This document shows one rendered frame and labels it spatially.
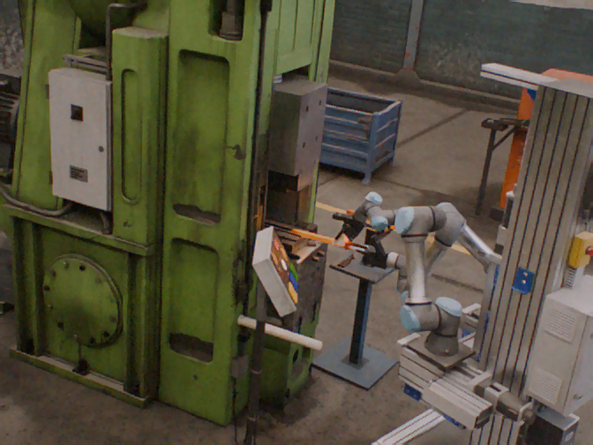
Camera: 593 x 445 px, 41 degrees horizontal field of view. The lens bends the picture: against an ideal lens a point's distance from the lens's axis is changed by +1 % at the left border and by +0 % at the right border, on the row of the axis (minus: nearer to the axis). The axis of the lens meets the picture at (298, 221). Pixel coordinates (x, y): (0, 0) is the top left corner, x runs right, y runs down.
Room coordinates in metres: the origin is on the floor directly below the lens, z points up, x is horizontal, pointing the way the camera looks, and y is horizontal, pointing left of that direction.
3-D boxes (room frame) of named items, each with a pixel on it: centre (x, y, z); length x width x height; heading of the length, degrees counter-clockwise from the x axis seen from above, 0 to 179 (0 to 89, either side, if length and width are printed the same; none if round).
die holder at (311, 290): (3.86, 0.16, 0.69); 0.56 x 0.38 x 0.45; 66
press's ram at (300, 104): (3.84, 0.15, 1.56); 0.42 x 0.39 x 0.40; 66
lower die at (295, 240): (3.80, 0.17, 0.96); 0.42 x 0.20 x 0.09; 66
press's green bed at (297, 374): (3.86, 0.16, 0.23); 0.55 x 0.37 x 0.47; 66
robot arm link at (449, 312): (3.05, -0.68, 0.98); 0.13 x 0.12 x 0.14; 110
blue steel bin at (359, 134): (7.93, -0.27, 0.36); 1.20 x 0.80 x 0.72; 66
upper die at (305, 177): (3.80, 0.17, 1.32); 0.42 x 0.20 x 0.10; 66
